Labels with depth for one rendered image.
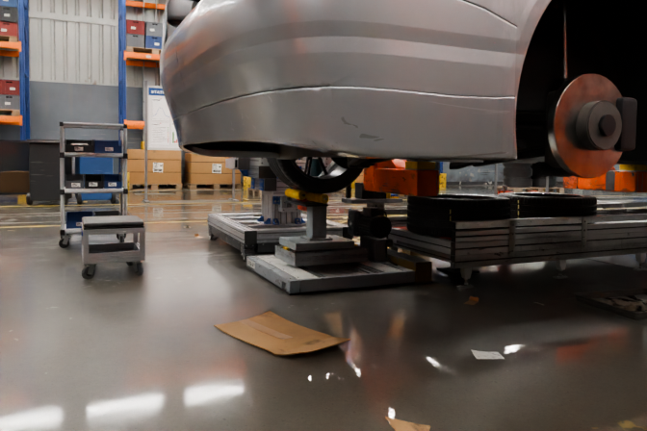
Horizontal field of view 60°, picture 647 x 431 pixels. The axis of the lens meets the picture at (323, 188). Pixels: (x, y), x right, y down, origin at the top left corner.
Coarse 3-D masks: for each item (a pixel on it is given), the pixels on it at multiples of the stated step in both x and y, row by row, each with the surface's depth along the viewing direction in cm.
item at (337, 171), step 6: (294, 162) 337; (306, 162) 362; (306, 168) 361; (324, 168) 367; (336, 168) 367; (342, 168) 360; (306, 174) 341; (324, 174) 368; (330, 174) 362; (336, 174) 355; (342, 174) 351; (318, 180) 344; (324, 180) 346; (330, 180) 348
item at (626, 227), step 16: (464, 224) 321; (480, 224) 326; (496, 224) 331; (512, 224) 334; (528, 224) 341; (544, 224) 346; (592, 224) 364; (608, 224) 370; (624, 224) 376; (640, 224) 382; (464, 240) 321; (480, 240) 326; (496, 240) 331; (512, 240) 335
